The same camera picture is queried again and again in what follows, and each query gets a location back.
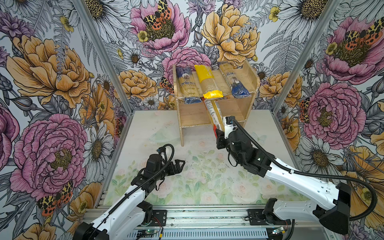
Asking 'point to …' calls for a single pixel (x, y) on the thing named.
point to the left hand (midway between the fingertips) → (178, 167)
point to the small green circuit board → (150, 231)
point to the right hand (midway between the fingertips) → (218, 133)
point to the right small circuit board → (278, 230)
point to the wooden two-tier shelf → (194, 114)
